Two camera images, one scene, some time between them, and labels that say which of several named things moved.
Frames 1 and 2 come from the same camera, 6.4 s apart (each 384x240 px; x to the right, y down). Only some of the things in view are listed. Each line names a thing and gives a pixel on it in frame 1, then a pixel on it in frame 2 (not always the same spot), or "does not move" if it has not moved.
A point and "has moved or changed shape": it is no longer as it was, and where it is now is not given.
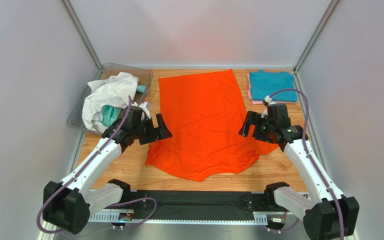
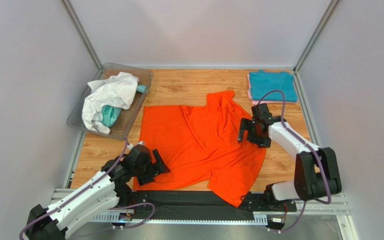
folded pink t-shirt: (260, 102) does not move
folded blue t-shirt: (263, 83) does not move
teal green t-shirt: (111, 112) does not move
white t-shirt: (119, 90) does not move
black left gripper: (160, 132) -> (159, 167)
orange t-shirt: (203, 112) has moved or changed shape
